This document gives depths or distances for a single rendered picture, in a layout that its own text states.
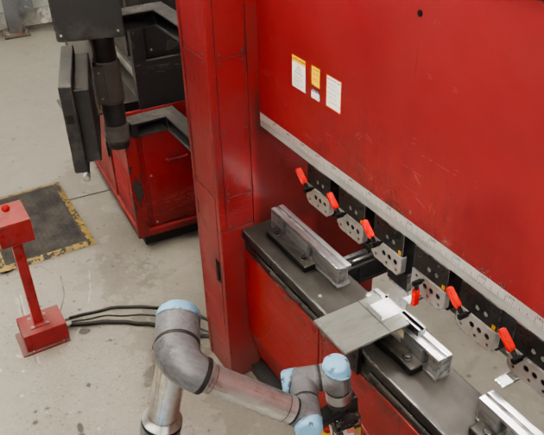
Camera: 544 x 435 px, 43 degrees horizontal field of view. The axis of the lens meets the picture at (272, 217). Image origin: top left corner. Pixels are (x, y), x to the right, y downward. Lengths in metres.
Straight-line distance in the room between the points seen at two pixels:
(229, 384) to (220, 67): 1.29
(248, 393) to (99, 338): 2.18
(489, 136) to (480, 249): 0.32
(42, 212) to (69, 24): 2.55
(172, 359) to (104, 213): 3.21
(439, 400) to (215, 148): 1.25
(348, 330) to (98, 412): 1.58
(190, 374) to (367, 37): 1.06
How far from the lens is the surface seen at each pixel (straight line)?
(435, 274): 2.11
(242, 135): 2.78
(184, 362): 1.71
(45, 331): 3.84
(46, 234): 4.74
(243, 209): 2.95
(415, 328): 2.36
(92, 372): 3.70
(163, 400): 1.97
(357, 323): 2.35
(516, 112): 1.71
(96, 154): 2.79
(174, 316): 1.78
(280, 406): 1.82
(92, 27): 2.59
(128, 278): 4.23
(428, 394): 2.33
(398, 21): 1.96
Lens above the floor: 2.58
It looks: 34 degrees down
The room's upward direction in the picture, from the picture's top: 2 degrees counter-clockwise
